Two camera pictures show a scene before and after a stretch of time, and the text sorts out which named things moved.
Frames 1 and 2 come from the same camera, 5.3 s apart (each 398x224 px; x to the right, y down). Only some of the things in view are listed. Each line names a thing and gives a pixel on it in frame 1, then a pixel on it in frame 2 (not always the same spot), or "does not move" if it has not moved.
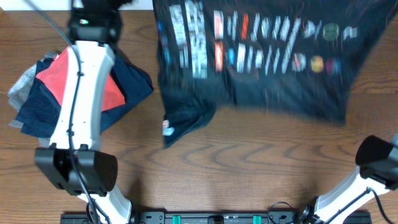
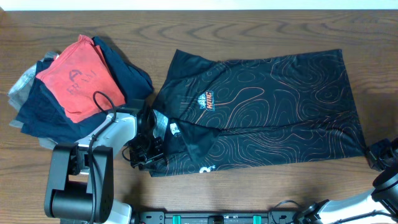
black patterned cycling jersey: x=296 y=57 → x=231 y=115
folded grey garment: x=19 y=91 does not move
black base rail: x=161 y=216 does not move
